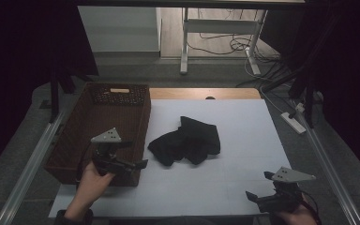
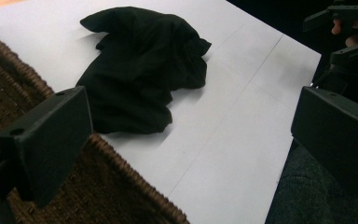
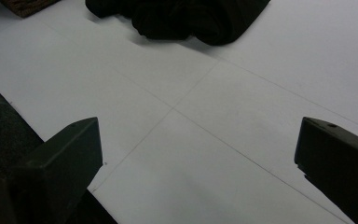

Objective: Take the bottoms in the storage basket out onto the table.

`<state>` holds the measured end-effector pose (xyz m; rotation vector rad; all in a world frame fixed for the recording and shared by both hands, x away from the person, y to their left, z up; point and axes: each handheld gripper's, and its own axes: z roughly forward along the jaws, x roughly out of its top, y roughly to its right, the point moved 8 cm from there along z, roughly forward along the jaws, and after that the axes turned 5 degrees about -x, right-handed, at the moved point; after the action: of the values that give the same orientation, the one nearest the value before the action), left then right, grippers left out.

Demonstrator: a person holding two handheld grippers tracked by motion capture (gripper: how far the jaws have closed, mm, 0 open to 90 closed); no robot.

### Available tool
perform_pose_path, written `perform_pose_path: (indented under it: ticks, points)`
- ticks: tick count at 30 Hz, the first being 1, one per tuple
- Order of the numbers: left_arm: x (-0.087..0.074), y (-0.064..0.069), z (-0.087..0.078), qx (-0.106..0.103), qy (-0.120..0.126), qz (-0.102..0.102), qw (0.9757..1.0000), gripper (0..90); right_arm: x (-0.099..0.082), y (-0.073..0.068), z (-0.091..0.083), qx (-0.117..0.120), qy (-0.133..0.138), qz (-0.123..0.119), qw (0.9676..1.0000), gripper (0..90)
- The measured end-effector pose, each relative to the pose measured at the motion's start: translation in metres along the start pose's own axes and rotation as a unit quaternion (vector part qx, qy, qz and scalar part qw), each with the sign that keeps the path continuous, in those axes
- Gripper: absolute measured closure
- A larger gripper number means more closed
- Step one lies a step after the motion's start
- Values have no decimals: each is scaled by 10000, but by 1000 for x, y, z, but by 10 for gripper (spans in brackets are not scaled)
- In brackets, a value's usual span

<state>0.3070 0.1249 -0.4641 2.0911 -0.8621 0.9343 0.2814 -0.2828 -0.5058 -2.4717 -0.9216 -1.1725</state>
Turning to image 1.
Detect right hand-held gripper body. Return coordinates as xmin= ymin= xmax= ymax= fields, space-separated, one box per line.
xmin=256 ymin=166 xmax=317 ymax=214

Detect white cable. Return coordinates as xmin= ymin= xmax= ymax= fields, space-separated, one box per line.
xmin=258 ymin=84 xmax=298 ymax=117

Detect white desk frame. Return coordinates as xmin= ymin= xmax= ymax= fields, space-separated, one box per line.
xmin=179 ymin=7 xmax=268 ymax=76

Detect wooden table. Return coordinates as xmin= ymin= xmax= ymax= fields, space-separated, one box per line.
xmin=149 ymin=87 xmax=263 ymax=100

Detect dark overhead bar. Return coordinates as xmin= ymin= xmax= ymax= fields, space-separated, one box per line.
xmin=74 ymin=0 xmax=307 ymax=9

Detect dark curtain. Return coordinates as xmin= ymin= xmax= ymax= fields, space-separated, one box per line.
xmin=259 ymin=0 xmax=360 ymax=186
xmin=0 ymin=0 xmax=100 ymax=181

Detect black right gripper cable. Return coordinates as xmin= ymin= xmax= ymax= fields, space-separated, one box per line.
xmin=299 ymin=189 xmax=323 ymax=225

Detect black floor cables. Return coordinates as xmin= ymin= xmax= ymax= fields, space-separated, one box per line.
xmin=187 ymin=8 xmax=294 ymax=89

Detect black metal stand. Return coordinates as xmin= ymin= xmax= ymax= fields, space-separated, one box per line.
xmin=49 ymin=70 xmax=77 ymax=124
xmin=288 ymin=74 xmax=316 ymax=129

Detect white cabinet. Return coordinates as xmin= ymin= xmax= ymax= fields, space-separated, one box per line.
xmin=77 ymin=6 xmax=162 ymax=53

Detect white table mat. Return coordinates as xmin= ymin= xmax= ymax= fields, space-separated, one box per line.
xmin=48 ymin=98 xmax=292 ymax=218

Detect brown wicker basket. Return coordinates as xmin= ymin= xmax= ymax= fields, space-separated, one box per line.
xmin=44 ymin=82 xmax=152 ymax=188

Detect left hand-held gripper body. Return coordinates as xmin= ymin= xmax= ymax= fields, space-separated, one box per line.
xmin=90 ymin=127 xmax=137 ymax=176

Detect dark cloth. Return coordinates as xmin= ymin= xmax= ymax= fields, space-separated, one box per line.
xmin=147 ymin=115 xmax=222 ymax=167

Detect person's left hand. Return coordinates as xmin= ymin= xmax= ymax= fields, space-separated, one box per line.
xmin=64 ymin=160 xmax=116 ymax=219

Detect person's right hand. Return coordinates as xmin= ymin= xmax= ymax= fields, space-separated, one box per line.
xmin=274 ymin=202 xmax=320 ymax=225

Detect aluminium rail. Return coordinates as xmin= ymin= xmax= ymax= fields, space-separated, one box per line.
xmin=0 ymin=112 xmax=66 ymax=225
xmin=293 ymin=102 xmax=360 ymax=225

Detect white power strip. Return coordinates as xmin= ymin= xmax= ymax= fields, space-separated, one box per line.
xmin=279 ymin=112 xmax=308 ymax=135

